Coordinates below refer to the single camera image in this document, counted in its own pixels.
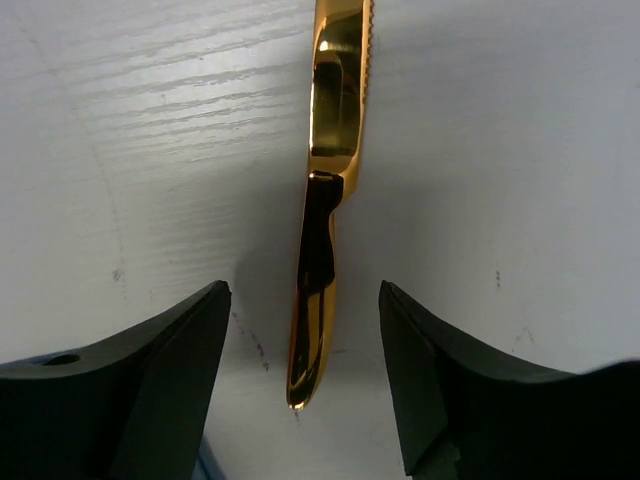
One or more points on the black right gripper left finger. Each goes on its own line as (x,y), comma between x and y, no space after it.
(131,406)

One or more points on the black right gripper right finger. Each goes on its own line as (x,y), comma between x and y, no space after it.
(466,410)

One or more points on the blue cloth napkin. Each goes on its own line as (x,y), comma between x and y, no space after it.
(205,467)

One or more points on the gold knife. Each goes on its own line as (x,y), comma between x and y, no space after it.
(341,56)

